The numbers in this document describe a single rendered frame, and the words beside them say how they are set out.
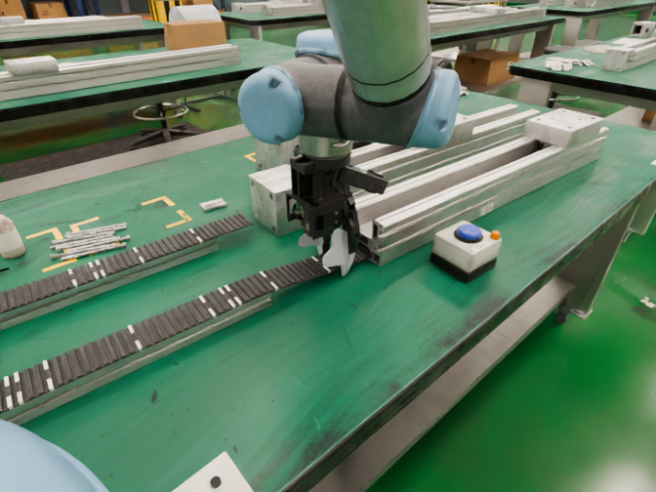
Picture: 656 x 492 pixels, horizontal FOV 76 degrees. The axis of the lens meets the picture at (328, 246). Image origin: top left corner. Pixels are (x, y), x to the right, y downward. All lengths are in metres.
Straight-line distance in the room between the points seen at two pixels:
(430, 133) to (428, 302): 0.33
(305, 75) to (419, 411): 0.97
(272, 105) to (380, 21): 0.16
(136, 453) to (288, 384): 0.18
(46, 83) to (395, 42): 1.87
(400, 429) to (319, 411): 0.68
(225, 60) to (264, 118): 1.95
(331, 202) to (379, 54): 0.30
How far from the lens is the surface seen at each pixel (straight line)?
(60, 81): 2.12
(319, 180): 0.60
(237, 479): 0.38
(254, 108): 0.46
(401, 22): 0.34
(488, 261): 0.75
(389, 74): 0.37
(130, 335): 0.62
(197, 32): 2.83
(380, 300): 0.67
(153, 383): 0.60
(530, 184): 1.06
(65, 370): 0.61
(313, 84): 0.45
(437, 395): 1.28
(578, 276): 1.81
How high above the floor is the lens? 1.22
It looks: 34 degrees down
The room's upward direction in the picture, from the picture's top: straight up
